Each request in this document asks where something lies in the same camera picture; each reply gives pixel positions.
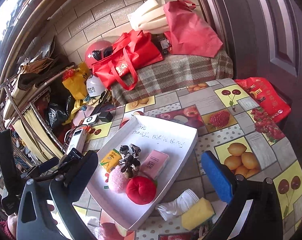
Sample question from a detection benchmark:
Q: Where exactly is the black white scrunchie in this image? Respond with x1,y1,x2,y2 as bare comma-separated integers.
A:
119,144,141,179

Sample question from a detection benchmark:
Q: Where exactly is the pink tissue pack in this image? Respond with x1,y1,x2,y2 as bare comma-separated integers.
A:
140,150,169,180

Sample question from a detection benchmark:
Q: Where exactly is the person's left hand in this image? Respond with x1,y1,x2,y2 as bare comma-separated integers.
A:
7,215,17,239

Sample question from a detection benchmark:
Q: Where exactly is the white power bank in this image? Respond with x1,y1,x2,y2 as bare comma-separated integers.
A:
66,127,87,154

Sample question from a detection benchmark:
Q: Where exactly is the yellow green scouring sponge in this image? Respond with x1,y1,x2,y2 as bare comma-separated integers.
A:
181,198,215,231

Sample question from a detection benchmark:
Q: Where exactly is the pink fluffy puff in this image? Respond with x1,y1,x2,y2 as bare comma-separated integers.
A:
108,165,130,193

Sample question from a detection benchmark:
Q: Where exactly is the metal shelf rack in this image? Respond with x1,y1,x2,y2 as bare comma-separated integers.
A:
0,60,75,162

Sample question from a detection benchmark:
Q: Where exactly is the yellow plastic bag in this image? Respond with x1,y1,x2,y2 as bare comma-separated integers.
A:
62,62,91,100

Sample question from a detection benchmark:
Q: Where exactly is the white cloth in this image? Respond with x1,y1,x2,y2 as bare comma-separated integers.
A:
155,189,200,221

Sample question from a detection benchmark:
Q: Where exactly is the red plush apple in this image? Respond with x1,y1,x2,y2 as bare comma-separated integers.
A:
126,176,156,205

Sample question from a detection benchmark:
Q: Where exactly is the fruit pattern tablecloth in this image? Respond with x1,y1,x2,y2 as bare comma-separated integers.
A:
84,79,302,239

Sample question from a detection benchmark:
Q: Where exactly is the red gift bag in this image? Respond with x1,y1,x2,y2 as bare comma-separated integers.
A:
235,77,291,123

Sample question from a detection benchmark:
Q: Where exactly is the red tote bag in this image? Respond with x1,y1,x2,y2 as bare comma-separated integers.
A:
92,30,163,90

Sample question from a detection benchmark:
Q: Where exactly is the plaid cloth cover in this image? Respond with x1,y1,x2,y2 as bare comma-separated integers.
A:
111,50,234,106

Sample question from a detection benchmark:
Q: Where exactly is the red fabric bag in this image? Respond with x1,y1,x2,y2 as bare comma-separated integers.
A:
163,0,223,58

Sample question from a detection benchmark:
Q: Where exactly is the dark wooden door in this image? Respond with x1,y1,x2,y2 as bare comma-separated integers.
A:
199,0,302,161

